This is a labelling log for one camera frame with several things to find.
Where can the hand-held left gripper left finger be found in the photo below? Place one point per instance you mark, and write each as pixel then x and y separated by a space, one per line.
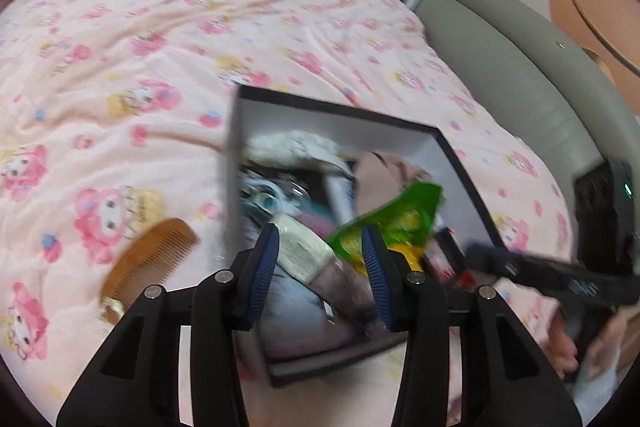
pixel 267 257

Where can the red snack packet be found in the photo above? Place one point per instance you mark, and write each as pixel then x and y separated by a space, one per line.
pixel 445 257

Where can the person's right hand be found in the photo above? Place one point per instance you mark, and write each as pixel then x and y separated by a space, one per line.
pixel 562 347

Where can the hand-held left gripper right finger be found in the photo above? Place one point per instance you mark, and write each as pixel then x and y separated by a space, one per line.
pixel 377 267

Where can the mauve cloth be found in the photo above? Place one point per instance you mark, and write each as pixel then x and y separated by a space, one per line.
pixel 345 292

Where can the pale blue cloth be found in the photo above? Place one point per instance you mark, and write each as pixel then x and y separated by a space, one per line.
pixel 295 312

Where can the grey padded headboard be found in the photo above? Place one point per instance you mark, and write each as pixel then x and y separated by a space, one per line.
pixel 500 57

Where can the white cream tube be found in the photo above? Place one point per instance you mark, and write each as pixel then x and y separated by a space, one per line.
pixel 305 247

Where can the white cloth bundle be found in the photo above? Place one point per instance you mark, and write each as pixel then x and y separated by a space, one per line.
pixel 295 147

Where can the beige cloth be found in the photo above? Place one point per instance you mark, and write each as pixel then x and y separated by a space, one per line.
pixel 380 177

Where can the green snack packet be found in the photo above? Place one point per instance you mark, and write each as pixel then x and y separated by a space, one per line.
pixel 400 212

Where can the black storage box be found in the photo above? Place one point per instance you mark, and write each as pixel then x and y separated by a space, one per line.
pixel 300 119

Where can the wooden comb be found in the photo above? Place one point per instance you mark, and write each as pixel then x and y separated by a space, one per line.
pixel 150 257

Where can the pink printed blanket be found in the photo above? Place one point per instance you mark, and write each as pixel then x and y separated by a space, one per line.
pixel 150 57

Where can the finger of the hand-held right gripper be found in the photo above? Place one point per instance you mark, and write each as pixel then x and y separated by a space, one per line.
pixel 530 269

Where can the gold hair clip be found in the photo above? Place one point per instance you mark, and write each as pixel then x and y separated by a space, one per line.
pixel 111 310

